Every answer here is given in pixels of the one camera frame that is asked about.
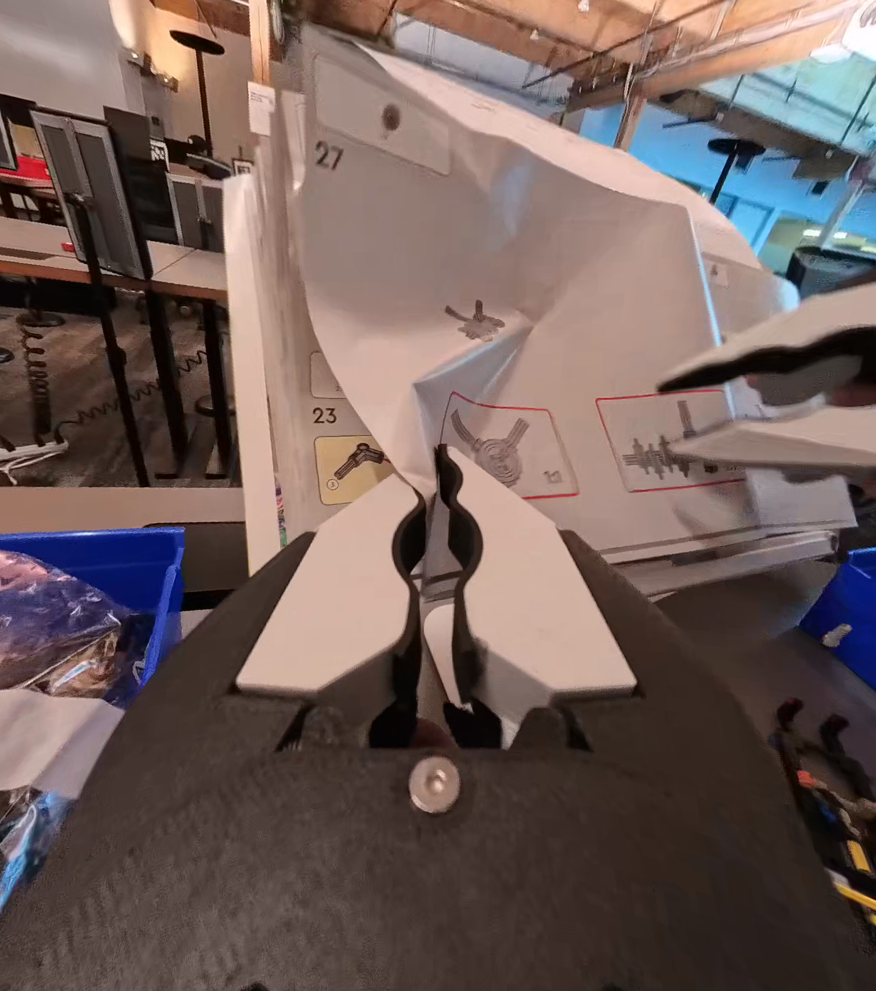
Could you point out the clear bags of toy parts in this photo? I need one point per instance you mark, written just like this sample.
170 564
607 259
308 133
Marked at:
19 611

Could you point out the toy car chassis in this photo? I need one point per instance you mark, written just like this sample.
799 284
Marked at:
856 852

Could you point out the black floor lamp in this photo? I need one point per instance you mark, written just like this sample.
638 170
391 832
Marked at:
198 40
736 147

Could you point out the instruction booklet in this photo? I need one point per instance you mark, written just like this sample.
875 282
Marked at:
484 232

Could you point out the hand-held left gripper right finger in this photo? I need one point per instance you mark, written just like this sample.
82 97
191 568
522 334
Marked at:
546 611

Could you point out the black monitor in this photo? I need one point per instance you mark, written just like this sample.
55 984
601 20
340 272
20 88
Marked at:
155 193

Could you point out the white document stand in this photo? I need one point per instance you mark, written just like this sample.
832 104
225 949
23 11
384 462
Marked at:
716 561

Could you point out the black waste bin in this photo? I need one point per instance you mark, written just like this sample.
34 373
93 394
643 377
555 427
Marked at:
825 271

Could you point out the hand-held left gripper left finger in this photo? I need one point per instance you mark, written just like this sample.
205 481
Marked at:
329 611

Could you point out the white paper bag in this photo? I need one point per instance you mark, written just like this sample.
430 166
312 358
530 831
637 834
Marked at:
19 735

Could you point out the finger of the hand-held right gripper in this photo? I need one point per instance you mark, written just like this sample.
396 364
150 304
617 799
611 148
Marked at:
833 437
833 317

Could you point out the long work table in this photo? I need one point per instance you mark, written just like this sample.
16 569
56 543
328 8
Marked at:
4 232

